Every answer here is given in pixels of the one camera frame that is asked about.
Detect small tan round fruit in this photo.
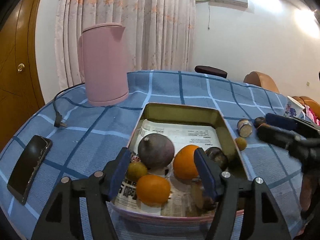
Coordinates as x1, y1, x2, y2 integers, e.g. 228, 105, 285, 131
126, 162, 148, 182

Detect large orange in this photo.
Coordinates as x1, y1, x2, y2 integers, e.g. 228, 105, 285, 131
173, 145, 199, 180

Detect small orange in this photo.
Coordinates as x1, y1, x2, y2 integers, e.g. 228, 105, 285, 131
257, 123, 270, 130

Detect dark brown passion fruit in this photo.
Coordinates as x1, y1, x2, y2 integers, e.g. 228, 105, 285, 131
253, 116, 266, 128

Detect person's hand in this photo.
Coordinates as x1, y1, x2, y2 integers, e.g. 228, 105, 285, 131
299, 172, 319, 211

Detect white printed enamel mug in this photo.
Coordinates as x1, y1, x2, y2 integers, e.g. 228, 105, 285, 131
283, 96, 305, 118

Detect pink floral cushion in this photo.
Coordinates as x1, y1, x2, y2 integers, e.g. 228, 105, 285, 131
305, 105, 320, 126

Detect brown leather sofa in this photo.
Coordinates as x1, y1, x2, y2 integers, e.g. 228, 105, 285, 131
293, 96, 320, 119

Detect small yellow-brown fruit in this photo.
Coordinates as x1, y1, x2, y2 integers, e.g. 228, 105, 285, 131
235, 137, 247, 151

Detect brown leather armchair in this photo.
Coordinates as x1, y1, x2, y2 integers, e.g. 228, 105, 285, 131
244, 72, 279, 93

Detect black smartphone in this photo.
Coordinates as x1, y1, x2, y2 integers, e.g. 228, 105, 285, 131
7, 135, 53, 205

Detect dark passion fruit in tin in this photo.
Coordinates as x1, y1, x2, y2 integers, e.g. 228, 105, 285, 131
205, 147, 229, 171

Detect blue plaid tablecloth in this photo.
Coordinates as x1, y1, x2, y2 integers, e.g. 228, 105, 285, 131
1, 71, 304, 239

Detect dark round stool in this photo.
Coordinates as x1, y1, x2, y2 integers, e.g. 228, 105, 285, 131
194, 65, 227, 79

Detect orange in tin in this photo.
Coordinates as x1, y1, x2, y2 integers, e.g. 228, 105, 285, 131
136, 174, 171, 205

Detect gold metal tin box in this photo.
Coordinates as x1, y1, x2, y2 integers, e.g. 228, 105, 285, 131
111, 102, 248, 224

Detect purple round fruit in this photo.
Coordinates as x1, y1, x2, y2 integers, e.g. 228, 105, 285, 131
138, 133, 175, 170

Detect wooden door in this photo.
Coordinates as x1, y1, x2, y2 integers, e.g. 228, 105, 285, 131
1, 0, 44, 148

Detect brass door knob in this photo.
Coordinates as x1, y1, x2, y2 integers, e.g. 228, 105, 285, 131
17, 63, 25, 73

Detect pink floral curtain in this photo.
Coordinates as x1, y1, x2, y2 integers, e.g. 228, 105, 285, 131
55, 0, 196, 89

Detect pink electric kettle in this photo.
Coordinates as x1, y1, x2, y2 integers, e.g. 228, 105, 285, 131
78, 23, 129, 106

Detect black power cable plug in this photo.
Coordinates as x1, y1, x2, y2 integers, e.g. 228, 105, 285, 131
52, 82, 85, 128

